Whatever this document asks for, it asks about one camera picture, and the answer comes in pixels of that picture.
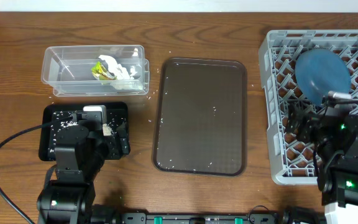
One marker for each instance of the white rice pile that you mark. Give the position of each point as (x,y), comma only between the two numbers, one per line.
(107,131)

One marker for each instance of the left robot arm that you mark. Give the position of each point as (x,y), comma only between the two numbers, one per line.
(80,152)

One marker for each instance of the grey dishwasher rack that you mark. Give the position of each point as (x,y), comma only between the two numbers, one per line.
(291,161)

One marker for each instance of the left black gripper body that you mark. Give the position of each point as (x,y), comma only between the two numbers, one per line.
(100,150)

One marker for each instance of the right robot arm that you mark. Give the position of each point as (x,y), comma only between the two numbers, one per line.
(335,141)

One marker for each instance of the yellow green snack wrapper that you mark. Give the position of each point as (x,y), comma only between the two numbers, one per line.
(101,73)

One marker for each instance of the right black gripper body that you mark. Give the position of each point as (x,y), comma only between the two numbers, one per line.
(311,129)

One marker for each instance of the black plastic tray bin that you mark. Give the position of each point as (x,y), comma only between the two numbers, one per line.
(45,137)

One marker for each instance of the dark blue plate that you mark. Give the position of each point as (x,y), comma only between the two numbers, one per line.
(319,71)

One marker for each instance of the clear plastic bin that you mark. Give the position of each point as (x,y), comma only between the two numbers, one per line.
(68,70)

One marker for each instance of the white tissue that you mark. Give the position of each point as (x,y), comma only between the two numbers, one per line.
(115,71)

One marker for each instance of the brown serving tray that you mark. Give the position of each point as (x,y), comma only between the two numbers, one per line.
(201,121)

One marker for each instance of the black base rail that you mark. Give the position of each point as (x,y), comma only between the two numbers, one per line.
(258,218)

